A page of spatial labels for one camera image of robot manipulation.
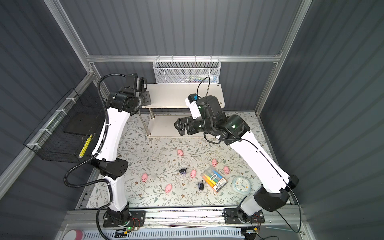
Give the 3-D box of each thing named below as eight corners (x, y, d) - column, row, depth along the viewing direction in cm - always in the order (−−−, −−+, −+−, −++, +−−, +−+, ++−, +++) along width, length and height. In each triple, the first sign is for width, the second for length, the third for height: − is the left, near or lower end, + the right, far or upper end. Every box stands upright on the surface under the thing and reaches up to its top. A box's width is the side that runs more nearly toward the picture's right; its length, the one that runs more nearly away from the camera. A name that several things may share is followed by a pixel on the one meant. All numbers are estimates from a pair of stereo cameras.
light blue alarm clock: (233, 192, 83) (234, 191, 81) (230, 177, 88) (231, 175, 86) (251, 192, 83) (252, 191, 81) (247, 177, 88) (248, 175, 86)
